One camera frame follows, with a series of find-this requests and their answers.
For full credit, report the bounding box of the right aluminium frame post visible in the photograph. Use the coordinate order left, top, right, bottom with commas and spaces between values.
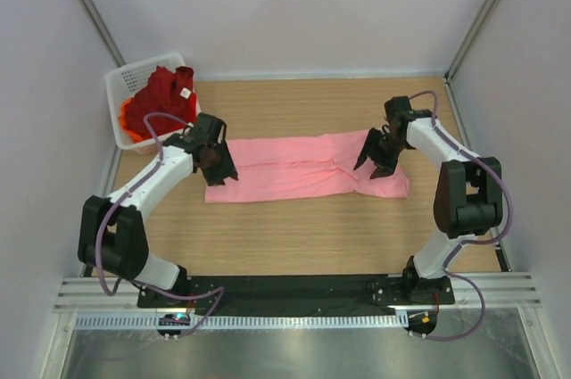
444, 0, 501, 84

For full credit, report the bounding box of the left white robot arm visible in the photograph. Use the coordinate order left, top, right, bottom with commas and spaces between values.
78, 112, 238, 308

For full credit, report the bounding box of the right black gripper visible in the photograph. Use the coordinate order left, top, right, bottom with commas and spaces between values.
357, 128, 410, 180

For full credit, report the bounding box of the left aluminium frame post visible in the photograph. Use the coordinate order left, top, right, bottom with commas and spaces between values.
78, 0, 126, 67

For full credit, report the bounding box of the dark red t shirt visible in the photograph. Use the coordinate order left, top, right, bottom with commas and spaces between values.
127, 66, 198, 140

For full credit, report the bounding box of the white plastic laundry basket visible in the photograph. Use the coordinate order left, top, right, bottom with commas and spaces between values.
105, 54, 201, 154

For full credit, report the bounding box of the pink t shirt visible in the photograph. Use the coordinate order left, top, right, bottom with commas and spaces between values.
204, 130, 410, 203

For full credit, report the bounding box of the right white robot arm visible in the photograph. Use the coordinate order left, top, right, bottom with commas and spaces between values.
355, 96, 504, 304

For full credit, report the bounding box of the aluminium frame post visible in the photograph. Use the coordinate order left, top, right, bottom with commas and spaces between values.
444, 0, 501, 84
78, 0, 126, 67

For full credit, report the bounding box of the white slotted cable duct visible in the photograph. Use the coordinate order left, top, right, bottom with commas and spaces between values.
75, 312, 409, 331

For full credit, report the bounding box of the orange t shirt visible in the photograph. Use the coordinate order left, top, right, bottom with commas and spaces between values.
118, 98, 145, 143

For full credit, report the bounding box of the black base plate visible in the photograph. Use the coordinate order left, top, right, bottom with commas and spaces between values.
137, 273, 457, 318

